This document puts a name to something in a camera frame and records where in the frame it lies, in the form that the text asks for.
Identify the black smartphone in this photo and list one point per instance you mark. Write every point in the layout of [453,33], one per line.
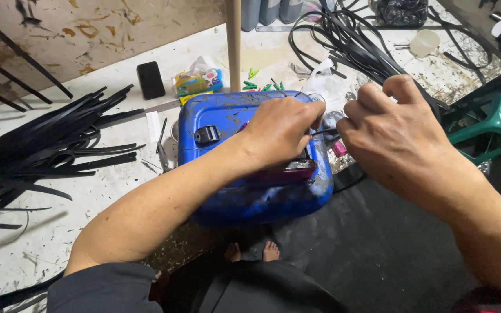
[151,80]

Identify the long metal ruler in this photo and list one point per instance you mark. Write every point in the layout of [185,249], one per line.
[146,114]

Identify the row of dark grey bottles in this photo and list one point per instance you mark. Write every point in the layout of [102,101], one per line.
[270,11]

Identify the person's foot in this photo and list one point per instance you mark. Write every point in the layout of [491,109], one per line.
[233,252]
[271,251]

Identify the flat metal bar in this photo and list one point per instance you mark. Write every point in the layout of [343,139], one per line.
[276,28]

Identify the colourful tissue packet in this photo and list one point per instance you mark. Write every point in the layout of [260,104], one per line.
[198,81]

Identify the white plastic cup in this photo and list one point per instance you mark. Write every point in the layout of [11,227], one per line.
[425,42]

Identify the black rubber sheet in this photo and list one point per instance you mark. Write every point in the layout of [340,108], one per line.
[376,252]

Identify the person's right hand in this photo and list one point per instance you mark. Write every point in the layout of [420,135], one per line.
[398,134]

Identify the person's left hand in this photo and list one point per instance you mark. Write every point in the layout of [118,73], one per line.
[276,130]

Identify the person's dark clothing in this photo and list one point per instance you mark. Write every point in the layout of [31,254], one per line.
[189,291]

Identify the person's left foot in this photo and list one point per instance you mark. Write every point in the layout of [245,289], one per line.
[233,252]

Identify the white plastic bag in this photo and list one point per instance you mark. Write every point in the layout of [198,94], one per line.
[324,85]

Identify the metal scissors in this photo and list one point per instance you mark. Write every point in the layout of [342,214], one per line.
[162,152]

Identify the black strips leaning on wall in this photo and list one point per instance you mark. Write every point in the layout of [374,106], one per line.
[11,65]

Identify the group of green plastic clips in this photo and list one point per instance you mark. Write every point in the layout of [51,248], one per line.
[250,85]

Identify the round grey lid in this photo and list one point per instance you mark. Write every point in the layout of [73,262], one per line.
[332,119]

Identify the pink lighter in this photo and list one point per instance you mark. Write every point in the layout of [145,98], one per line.
[339,148]

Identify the wooden pole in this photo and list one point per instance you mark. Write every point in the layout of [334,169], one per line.
[233,43]

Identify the blue plastic jerrycan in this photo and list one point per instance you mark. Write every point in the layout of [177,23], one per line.
[233,195]

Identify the black plastic bag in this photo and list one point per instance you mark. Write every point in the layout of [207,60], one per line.
[400,12]

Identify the white paper slip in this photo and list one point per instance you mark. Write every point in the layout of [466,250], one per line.
[153,126]

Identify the person's right foot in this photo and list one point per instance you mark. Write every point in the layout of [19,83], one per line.
[271,251]

